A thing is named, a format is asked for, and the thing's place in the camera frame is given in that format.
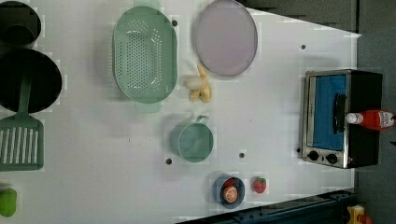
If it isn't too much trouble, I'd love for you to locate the lime green object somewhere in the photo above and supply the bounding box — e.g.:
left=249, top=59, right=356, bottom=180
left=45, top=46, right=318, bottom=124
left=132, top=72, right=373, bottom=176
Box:
left=0, top=188, right=17, bottom=217

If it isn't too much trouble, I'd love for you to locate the green perforated colander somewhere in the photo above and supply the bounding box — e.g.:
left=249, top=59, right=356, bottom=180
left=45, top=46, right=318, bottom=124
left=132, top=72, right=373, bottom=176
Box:
left=112, top=0, right=177, bottom=113

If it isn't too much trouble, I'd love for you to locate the silver black toaster oven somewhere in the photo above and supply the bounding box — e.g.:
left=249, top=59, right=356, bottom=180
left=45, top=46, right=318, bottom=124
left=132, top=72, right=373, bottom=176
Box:
left=301, top=69, right=382, bottom=169

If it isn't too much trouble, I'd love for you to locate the green slotted spatula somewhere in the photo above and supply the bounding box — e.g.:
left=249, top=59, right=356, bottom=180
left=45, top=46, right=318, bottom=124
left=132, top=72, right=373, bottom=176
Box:
left=0, top=76, right=44, bottom=172

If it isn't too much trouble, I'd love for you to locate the black round pan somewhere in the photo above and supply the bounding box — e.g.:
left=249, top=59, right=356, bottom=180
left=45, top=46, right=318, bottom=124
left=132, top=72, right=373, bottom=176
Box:
left=0, top=49, right=63, bottom=113

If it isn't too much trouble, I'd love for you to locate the peeled toy banana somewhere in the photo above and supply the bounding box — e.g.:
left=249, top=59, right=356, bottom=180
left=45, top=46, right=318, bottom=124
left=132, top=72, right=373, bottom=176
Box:
left=183, top=63, right=212, bottom=104

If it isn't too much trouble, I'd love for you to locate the black small pot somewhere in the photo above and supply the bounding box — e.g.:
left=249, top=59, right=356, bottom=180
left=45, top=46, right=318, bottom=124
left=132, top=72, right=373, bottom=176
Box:
left=0, top=0, right=41, bottom=48

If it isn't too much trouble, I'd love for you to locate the red ketchup bottle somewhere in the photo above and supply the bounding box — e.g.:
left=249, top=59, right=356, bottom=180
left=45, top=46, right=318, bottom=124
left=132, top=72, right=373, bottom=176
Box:
left=346, top=110, right=395, bottom=131

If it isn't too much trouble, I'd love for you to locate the dark blue table frame rail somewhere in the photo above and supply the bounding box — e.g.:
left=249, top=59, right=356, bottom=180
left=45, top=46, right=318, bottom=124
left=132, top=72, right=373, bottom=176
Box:
left=177, top=190, right=357, bottom=224

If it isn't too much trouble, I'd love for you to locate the toy strawberry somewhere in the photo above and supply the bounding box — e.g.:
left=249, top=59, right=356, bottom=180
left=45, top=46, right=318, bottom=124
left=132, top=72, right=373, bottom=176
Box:
left=253, top=177, right=266, bottom=194

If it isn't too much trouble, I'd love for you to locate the yellow red toy object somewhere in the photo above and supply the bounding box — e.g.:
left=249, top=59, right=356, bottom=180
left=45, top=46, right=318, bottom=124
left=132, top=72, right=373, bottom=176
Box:
left=347, top=205, right=373, bottom=224

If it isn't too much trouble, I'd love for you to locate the blue small bowl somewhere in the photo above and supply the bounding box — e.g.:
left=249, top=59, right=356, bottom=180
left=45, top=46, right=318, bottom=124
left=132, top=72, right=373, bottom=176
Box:
left=213, top=174, right=246, bottom=209

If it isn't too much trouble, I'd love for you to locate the lilac round plate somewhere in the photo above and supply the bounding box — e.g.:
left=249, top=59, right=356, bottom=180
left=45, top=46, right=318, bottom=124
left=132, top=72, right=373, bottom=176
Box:
left=194, top=0, right=258, bottom=76

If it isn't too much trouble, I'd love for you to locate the green mug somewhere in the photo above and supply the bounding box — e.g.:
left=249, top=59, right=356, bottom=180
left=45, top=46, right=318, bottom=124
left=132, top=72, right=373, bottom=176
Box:
left=170, top=115, right=214, bottom=162

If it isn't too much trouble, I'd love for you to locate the toy orange slice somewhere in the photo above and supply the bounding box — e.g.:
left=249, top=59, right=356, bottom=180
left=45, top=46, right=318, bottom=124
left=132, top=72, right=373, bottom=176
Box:
left=223, top=186, right=238, bottom=203

